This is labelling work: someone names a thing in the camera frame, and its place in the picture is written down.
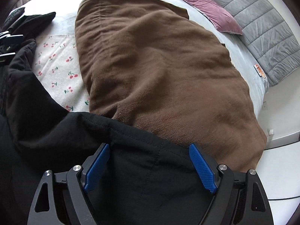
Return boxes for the black padded jacket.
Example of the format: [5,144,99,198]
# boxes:
[0,11,238,225]

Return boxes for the black quilted garment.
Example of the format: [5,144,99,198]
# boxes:
[1,7,25,31]

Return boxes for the light grey bed sheet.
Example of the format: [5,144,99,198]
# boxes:
[17,0,267,115]

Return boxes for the orange white small box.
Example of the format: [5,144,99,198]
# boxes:
[254,64,266,79]

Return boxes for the brown fleece blanket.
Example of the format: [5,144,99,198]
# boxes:
[75,0,266,171]

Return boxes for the grey quilted headboard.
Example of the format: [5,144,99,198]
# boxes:
[214,0,299,86]

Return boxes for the pink velvet pillow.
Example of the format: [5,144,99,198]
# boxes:
[184,0,243,35]

